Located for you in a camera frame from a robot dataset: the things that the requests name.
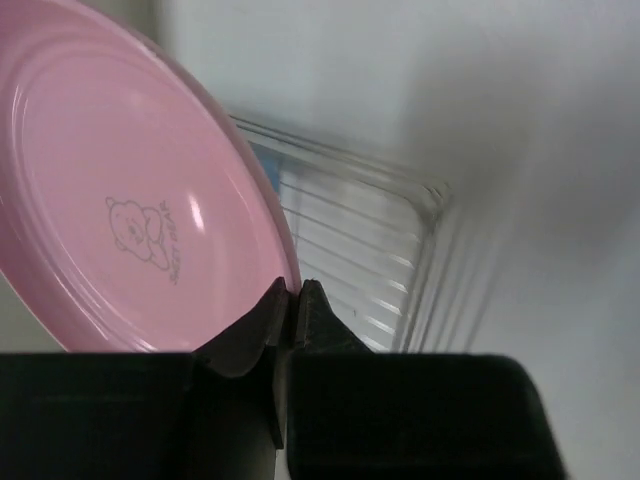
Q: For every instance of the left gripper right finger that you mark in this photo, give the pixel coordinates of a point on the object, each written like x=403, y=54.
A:
x=357, y=414

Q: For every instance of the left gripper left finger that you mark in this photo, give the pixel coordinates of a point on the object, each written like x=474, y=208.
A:
x=238, y=397

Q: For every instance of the pink plate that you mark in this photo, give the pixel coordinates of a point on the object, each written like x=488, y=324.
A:
x=134, y=216

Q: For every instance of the blue plate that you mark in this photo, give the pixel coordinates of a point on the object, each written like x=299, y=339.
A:
x=270, y=164

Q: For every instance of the wire dish rack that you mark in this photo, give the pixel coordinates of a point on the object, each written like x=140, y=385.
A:
x=381, y=239

